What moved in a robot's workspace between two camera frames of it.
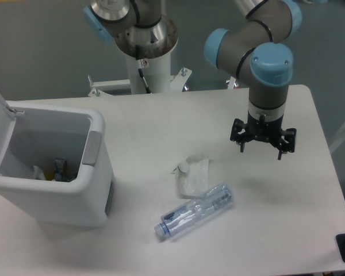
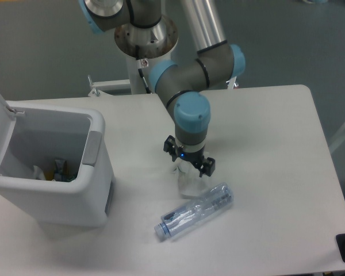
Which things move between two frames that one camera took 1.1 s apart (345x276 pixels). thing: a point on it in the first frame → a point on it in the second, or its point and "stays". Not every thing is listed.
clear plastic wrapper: [192, 176] stays
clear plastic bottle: [214, 200] stays
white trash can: [22, 136] stays
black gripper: [260, 128] → [196, 157]
